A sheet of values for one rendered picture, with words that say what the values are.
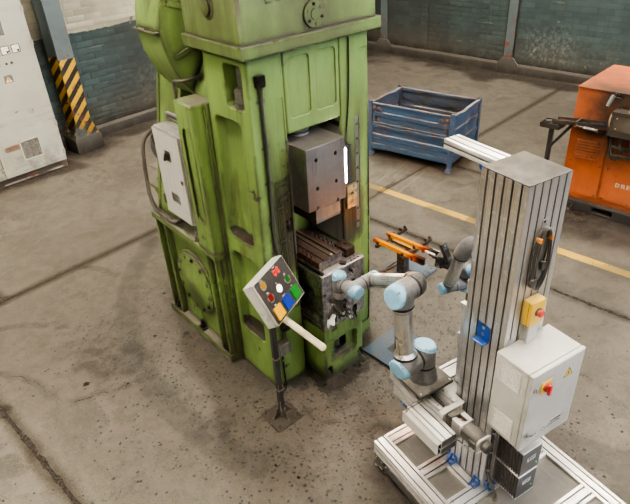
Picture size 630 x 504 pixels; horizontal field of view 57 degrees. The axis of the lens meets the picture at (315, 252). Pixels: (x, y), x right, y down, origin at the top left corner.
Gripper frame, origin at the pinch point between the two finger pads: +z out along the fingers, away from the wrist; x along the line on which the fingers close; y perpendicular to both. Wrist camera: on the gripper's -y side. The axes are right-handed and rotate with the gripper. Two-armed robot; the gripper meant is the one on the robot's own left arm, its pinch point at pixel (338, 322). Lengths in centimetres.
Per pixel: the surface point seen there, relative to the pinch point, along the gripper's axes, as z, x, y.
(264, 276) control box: -25.4, -28.1, -31.6
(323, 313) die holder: 30, 17, -45
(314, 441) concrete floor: 93, -18, -6
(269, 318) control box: -6.7, -33.8, -18.4
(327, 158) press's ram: -73, 30, -53
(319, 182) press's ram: -60, 23, -52
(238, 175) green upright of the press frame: -61, -12, -89
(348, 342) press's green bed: 75, 42, -54
